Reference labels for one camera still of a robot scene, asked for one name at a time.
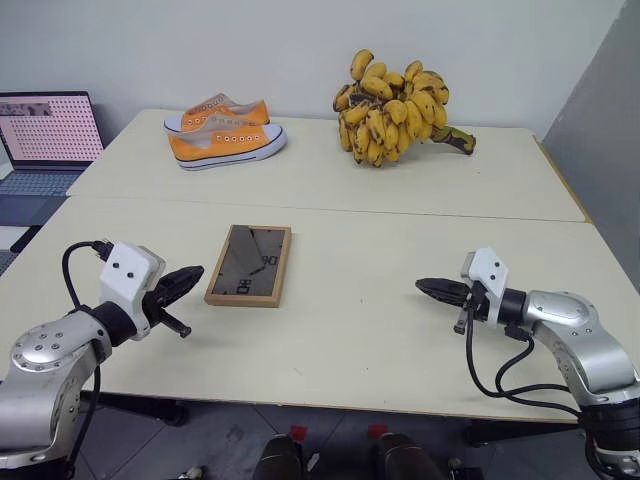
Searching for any wooden framed picture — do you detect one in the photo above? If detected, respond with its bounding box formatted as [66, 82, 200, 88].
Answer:
[203, 224, 294, 309]

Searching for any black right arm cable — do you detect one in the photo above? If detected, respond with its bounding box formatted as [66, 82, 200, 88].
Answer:
[464, 305, 584, 417]
[495, 325, 572, 400]

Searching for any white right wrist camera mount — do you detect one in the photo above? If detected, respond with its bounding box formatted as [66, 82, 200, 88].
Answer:
[460, 246, 511, 330]

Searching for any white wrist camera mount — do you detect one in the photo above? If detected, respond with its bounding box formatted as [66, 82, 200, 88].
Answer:
[98, 241, 167, 342]
[460, 246, 511, 330]

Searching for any bunch of yellow bananas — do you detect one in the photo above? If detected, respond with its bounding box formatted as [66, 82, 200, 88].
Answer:
[332, 48, 478, 169]

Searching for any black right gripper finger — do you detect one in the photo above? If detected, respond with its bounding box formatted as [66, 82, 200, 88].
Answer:
[417, 285, 470, 307]
[415, 277, 470, 295]

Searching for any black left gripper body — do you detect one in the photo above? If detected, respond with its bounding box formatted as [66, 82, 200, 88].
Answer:
[141, 280, 194, 340]

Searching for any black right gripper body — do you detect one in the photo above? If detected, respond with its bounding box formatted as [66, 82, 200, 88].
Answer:
[452, 281, 490, 335]

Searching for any orange canvas sneaker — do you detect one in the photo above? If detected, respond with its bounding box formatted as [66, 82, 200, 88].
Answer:
[162, 91, 272, 136]
[166, 120, 289, 173]

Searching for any dark rounded shape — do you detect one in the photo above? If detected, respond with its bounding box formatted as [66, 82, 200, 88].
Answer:
[254, 433, 307, 480]
[369, 431, 447, 480]

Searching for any open laptop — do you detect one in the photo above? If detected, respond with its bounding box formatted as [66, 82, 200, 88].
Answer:
[0, 90, 107, 227]

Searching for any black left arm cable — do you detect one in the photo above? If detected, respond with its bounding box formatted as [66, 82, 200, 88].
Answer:
[61, 240, 116, 469]

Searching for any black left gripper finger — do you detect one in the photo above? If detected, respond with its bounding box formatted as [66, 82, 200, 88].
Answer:
[159, 265, 206, 290]
[163, 272, 204, 305]

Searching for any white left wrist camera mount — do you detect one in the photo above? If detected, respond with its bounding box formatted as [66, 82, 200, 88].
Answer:
[98, 241, 167, 342]

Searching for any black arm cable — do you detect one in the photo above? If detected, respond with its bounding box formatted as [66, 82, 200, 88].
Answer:
[495, 325, 572, 400]
[464, 305, 584, 417]
[61, 240, 116, 469]

